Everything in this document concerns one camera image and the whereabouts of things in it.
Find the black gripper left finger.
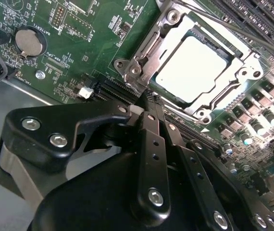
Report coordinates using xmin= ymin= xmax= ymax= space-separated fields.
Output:
xmin=4 ymin=92 xmax=172 ymax=222

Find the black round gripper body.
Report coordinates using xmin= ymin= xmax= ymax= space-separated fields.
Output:
xmin=27 ymin=119 xmax=208 ymax=231

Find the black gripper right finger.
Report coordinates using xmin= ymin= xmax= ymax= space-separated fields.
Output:
xmin=154 ymin=95 xmax=274 ymax=231

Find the metal wire locking lever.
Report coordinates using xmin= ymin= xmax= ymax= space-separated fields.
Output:
xmin=191 ymin=78 xmax=242 ymax=116
xmin=175 ymin=0 xmax=274 ymax=58

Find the silver topped CPU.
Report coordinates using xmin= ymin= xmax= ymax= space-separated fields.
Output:
xmin=151 ymin=30 xmax=245 ymax=103

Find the metal socket cover frame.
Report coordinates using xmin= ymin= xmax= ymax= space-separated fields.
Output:
xmin=137 ymin=13 xmax=253 ymax=114

